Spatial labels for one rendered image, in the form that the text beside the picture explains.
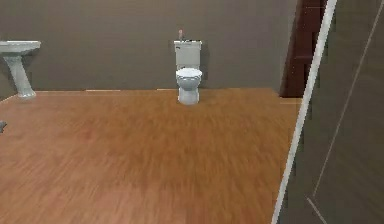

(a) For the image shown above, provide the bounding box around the white toilet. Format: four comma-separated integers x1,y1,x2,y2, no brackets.
173,39,204,106

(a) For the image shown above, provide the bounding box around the dark brown room door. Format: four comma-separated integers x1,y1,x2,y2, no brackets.
279,0,328,99

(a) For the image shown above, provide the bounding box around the grey glass shower enclosure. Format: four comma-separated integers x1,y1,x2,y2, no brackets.
270,0,384,224

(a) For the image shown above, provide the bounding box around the white pedestal sink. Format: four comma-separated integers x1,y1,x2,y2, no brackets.
0,40,42,99

